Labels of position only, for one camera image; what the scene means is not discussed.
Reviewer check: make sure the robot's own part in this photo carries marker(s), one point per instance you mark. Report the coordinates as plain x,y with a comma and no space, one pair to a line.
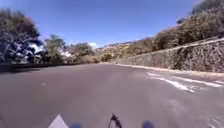
75,125
147,124

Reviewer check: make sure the stone retaining wall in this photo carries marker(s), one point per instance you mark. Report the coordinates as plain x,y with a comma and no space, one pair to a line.
196,57

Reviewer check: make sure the low dark wall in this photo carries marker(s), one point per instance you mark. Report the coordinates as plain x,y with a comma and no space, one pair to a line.
30,66

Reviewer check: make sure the row of trees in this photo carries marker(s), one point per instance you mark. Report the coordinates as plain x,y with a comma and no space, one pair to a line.
20,40

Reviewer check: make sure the bushes on slope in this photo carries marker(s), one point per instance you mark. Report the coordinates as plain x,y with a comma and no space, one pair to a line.
186,31

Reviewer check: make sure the pale kerb strip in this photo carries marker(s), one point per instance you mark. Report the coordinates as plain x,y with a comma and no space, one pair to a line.
173,70

